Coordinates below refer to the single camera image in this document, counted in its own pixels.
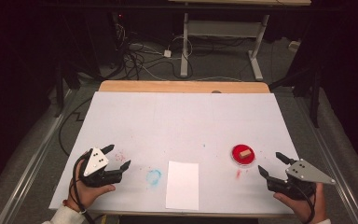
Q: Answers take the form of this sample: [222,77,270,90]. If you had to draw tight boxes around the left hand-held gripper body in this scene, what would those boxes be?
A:
[79,147,124,189]

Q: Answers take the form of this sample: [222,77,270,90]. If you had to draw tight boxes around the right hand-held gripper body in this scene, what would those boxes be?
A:
[266,159,337,201]

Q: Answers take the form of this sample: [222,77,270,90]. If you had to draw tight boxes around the round red ink pad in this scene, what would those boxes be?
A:
[230,143,256,168]

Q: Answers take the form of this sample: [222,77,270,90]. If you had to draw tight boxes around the person's left hand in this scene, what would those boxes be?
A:
[64,149,117,213]

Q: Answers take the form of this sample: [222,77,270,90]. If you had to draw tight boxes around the person's right hand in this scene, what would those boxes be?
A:
[272,182,328,224]

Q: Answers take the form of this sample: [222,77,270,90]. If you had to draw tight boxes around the white paper sheet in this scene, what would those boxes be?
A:
[165,160,200,211]

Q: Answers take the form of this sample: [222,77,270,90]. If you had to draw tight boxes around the black stand leg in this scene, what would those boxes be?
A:
[310,66,323,129]

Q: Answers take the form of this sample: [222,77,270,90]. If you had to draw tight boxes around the white table cover board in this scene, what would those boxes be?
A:
[48,91,300,217]

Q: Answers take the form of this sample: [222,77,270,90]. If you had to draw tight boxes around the small white box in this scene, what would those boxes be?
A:
[288,39,302,53]

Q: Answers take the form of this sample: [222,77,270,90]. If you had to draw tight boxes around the metal floor rail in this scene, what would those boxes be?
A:
[293,91,358,224]
[0,88,78,224]

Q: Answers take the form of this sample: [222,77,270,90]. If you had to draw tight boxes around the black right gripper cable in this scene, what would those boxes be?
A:
[300,186,317,224]

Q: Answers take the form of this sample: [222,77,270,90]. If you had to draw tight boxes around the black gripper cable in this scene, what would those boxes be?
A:
[300,186,317,224]
[69,151,96,224]

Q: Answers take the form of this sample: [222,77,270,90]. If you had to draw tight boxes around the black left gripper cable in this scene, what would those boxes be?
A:
[69,151,96,224]

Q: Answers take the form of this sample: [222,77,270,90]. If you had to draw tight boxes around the black floor cable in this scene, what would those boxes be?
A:
[58,96,93,157]

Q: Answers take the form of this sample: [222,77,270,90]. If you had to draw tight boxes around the tangle of floor cables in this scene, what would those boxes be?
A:
[105,18,250,82]

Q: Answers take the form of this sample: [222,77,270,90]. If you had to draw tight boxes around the white metal desk frame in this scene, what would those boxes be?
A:
[179,11,270,82]

